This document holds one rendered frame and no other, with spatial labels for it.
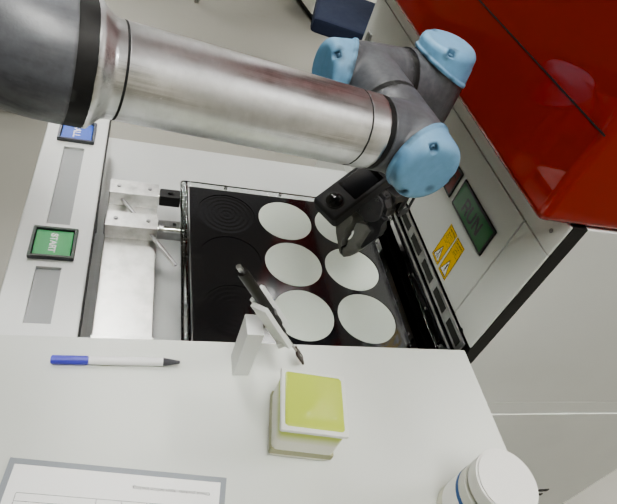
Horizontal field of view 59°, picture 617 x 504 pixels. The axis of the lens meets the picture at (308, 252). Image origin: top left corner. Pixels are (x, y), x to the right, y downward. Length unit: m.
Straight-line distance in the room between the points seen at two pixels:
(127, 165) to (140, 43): 0.75
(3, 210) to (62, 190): 1.40
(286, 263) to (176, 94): 0.53
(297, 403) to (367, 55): 0.39
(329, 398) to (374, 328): 0.29
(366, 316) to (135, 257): 0.38
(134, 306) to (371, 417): 0.37
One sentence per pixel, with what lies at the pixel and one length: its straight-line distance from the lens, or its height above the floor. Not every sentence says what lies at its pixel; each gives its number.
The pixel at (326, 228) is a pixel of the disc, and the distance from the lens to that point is 1.02.
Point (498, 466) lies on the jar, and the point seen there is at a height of 1.06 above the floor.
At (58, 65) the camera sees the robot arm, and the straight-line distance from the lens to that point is 0.41.
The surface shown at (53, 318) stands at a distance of 0.72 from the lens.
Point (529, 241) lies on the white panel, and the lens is 0.75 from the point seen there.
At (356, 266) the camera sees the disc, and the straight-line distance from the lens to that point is 0.97.
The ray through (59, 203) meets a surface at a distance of 0.87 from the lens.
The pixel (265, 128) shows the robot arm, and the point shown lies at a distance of 0.47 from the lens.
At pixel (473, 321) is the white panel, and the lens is 0.83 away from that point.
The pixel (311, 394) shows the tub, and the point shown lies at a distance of 0.61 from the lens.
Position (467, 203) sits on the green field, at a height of 1.10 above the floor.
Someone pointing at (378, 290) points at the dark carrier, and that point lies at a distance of 0.95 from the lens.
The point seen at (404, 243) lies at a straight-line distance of 1.00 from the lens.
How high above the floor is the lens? 1.53
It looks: 42 degrees down
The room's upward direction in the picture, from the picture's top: 23 degrees clockwise
